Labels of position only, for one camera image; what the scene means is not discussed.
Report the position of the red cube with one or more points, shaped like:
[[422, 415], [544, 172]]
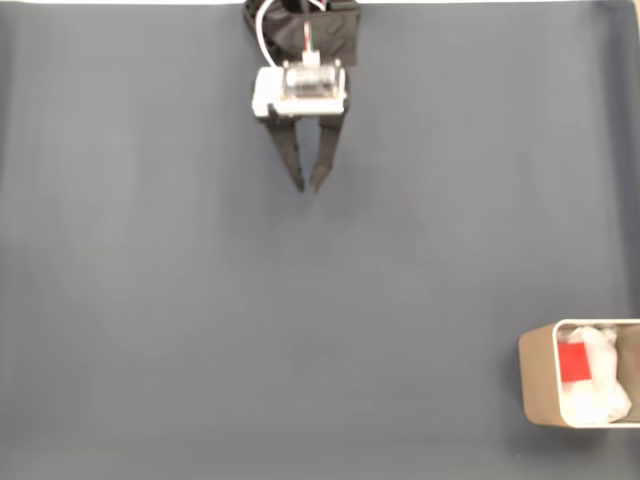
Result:
[[574, 362]]

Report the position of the beige metal box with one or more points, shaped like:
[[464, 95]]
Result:
[[537, 380]]

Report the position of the dark grey table mat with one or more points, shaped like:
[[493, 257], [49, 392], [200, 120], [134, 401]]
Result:
[[200, 275]]

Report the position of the white crumpled paper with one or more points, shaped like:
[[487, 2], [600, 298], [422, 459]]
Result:
[[605, 380]]

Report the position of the camera board on white mount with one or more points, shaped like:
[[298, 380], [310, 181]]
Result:
[[310, 87]]

